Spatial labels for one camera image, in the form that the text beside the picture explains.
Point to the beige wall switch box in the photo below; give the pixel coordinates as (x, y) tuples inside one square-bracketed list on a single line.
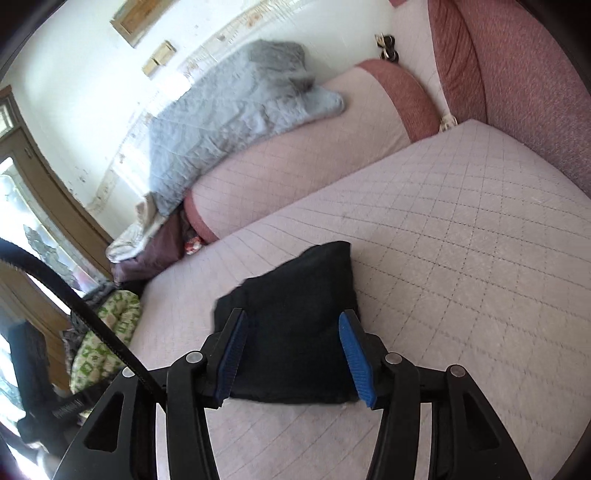
[(164, 53), (150, 67)]

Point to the white tassel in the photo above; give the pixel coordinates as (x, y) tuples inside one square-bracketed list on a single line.
[(448, 123)]

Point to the purple-brown blanket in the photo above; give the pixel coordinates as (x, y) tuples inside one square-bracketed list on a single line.
[(152, 254)]

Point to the dark pink sofa backrest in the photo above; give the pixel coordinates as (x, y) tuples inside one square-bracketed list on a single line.
[(521, 74)]

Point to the wooden picture frame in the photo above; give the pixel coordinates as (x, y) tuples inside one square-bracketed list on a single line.
[(131, 21)]

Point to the blue-grey quilted blanket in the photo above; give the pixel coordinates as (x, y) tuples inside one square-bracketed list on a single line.
[(231, 120)]

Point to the red and white packet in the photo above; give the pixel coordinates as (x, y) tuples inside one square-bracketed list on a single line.
[(193, 244)]

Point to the cream cloth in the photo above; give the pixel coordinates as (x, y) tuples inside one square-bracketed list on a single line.
[(131, 240)]

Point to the pale pink quilted mattress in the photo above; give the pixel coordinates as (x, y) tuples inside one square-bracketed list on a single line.
[(461, 240)]

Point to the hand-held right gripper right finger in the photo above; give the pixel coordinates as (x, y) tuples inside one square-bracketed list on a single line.
[(358, 364)]

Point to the wooden door frame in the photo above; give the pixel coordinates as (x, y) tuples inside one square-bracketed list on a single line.
[(60, 194)]

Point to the pink bolster cushion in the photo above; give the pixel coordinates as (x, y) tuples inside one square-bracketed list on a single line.
[(314, 147)]

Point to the black pants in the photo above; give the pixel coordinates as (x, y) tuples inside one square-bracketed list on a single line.
[(291, 323)]

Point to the grey cloth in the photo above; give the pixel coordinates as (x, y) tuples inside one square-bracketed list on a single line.
[(94, 300)]

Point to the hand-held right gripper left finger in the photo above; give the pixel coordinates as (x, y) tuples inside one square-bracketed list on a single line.
[(233, 355)]

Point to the green patterned blanket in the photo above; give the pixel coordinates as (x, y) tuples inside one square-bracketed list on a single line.
[(113, 332)]

